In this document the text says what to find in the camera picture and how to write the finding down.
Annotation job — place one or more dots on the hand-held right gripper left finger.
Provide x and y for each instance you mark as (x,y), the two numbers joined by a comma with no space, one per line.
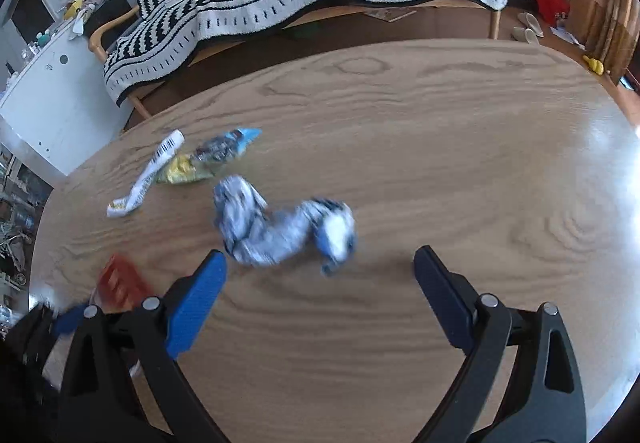
(195,308)

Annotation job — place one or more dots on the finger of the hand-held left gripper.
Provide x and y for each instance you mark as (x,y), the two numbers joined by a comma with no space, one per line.
(70,319)

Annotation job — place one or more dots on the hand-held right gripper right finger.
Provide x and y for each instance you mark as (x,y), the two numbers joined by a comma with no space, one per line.
(442,295)

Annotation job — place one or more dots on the red wrapper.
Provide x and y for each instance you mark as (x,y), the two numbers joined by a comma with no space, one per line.
(120,283)

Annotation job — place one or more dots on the blue white wrapper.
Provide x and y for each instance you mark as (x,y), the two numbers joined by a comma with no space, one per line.
(250,228)

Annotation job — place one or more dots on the cluttered shelf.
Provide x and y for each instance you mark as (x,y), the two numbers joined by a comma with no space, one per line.
(17,223)

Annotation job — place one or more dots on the yellow wrapper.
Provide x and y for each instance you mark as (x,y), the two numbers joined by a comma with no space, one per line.
(182,170)

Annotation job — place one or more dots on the white barcode strip wrapper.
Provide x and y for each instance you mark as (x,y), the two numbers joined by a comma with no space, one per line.
(145,173)

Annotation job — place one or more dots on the blue black wrapper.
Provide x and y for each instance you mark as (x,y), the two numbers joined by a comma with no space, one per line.
(222,147)

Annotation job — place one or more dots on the white cabinet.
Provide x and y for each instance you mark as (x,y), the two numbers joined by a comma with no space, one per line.
(60,93)

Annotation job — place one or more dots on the beige slipper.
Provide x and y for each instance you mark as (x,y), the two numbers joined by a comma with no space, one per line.
(522,35)
(531,23)

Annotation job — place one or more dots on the yellow floor toy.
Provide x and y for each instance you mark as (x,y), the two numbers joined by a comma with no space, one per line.
(595,64)

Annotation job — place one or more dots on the flat cardboard piece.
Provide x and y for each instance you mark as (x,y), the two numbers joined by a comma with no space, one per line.
(390,13)

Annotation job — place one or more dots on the papers on floor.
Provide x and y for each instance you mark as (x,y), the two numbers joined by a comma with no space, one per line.
(567,35)

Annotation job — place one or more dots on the black box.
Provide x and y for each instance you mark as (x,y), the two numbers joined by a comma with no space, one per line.
(112,13)

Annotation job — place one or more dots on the black screen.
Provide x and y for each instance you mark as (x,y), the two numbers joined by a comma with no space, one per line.
(32,8)

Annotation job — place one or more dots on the yellow green toy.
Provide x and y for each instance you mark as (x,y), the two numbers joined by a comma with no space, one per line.
(77,5)

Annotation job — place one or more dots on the red floor bag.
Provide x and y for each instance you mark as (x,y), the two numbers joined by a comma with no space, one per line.
(552,0)

